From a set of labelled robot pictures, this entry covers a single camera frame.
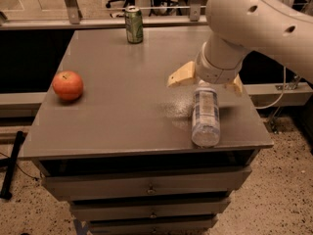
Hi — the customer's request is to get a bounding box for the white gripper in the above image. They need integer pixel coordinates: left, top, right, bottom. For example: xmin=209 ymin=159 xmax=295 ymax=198
xmin=167 ymin=33 xmax=249 ymax=96

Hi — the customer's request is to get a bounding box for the clear blue-label plastic bottle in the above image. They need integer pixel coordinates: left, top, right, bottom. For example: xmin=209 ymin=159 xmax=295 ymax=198
xmin=192 ymin=81 xmax=220 ymax=147

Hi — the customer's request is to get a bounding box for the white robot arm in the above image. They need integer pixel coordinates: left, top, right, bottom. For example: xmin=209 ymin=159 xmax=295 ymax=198
xmin=167 ymin=0 xmax=313 ymax=91

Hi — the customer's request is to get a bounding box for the green soda can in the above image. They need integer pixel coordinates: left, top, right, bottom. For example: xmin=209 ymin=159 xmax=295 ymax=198
xmin=124 ymin=6 xmax=144 ymax=44

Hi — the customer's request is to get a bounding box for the grey drawer cabinet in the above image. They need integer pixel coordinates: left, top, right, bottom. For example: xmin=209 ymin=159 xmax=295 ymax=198
xmin=20 ymin=24 xmax=274 ymax=235

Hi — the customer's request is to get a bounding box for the middle grey drawer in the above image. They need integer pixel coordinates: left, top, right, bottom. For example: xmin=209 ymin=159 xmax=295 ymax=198
xmin=70 ymin=198 xmax=230 ymax=221

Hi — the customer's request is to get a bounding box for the grey drawer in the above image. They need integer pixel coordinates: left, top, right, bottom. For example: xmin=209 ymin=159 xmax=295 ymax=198
xmin=43 ymin=165 xmax=251 ymax=201
xmin=70 ymin=198 xmax=230 ymax=221
xmin=89 ymin=215 xmax=217 ymax=235

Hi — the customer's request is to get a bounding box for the red apple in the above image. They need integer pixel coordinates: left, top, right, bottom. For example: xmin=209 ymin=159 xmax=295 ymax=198
xmin=52 ymin=70 xmax=83 ymax=101

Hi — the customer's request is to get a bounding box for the bottom grey drawer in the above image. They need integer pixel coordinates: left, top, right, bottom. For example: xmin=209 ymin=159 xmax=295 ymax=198
xmin=89 ymin=215 xmax=217 ymax=235

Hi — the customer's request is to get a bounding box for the grey metal railing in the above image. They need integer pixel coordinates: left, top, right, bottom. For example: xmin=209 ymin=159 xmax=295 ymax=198
xmin=0 ymin=0 xmax=206 ymax=30

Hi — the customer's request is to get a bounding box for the top grey drawer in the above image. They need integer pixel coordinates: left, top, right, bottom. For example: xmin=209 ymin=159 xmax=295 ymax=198
xmin=43 ymin=165 xmax=251 ymax=201

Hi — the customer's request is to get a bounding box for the black bar on floor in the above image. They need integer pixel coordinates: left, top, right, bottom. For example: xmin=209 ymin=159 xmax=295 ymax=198
xmin=0 ymin=131 xmax=24 ymax=200

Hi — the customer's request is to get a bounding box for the white cable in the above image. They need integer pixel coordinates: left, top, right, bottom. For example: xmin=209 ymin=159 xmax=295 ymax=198
xmin=253 ymin=66 xmax=288 ymax=110

